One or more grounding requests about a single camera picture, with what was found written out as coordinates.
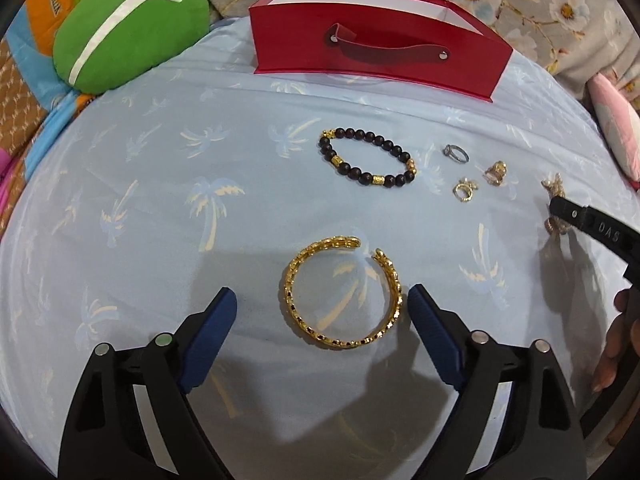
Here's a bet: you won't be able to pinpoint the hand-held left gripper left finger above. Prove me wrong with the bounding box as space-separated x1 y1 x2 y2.
57 286 238 480

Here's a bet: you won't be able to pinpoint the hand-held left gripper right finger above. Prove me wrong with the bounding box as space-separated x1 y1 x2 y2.
407 283 588 480

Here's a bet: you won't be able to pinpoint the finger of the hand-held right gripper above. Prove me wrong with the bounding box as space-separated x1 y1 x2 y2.
548 195 640 261

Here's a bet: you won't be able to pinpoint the gold chain jewelry piece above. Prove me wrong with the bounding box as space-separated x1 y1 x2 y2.
542 172 567 198

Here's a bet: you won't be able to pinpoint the gold chain bangle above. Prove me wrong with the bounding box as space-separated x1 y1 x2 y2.
283 235 405 350

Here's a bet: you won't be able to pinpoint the small gold ring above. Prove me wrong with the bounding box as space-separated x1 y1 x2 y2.
452 177 480 204

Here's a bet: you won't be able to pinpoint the black bead bracelet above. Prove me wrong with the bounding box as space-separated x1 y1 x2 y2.
318 127 417 191

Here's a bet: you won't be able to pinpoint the red jewelry box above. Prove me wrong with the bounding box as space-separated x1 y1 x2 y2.
248 0 514 104

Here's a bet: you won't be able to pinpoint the person's right hand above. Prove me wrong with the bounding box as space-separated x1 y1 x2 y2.
592 287 640 393

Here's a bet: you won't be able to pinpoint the pink pillow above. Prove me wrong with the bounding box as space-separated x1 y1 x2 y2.
586 72 640 183

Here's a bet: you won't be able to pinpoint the light blue palm print sheet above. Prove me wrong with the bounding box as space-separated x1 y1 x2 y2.
0 15 640 480

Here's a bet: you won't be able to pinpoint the grey floral blanket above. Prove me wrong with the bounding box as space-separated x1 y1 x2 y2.
190 0 640 126

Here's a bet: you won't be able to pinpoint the green pillow with white stripe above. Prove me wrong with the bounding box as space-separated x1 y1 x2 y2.
52 0 208 95

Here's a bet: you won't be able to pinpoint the colourful printed blanket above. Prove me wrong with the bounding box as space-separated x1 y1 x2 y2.
0 0 126 196

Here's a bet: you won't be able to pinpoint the rose gold ring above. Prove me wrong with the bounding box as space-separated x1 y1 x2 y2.
482 160 508 188

